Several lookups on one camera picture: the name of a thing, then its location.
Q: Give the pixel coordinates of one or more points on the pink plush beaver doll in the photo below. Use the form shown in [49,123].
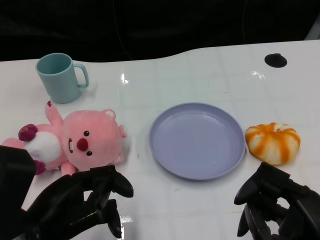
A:
[95,142]

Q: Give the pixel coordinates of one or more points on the black backdrop cloth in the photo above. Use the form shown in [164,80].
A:
[160,25]

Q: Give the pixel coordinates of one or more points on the orange white bun toy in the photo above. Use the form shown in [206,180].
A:
[272,145]

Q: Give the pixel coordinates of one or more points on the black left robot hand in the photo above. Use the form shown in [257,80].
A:
[65,200]

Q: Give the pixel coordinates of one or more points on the teal plastic mug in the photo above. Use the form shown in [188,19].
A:
[60,82]

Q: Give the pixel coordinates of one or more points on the purple plastic plate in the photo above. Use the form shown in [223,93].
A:
[195,142]

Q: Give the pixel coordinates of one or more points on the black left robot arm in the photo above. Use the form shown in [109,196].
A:
[12,180]

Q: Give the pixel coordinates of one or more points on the black round table grommet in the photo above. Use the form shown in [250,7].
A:
[275,60]

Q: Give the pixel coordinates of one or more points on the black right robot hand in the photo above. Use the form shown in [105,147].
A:
[287,207]

